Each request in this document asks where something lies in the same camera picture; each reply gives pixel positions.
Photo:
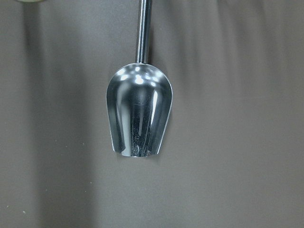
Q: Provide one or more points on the wooden cup stand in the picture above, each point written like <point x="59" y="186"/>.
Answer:
<point x="30" y="1"/>

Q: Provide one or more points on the steel ice scoop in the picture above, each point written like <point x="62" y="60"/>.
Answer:
<point x="139" y="99"/>

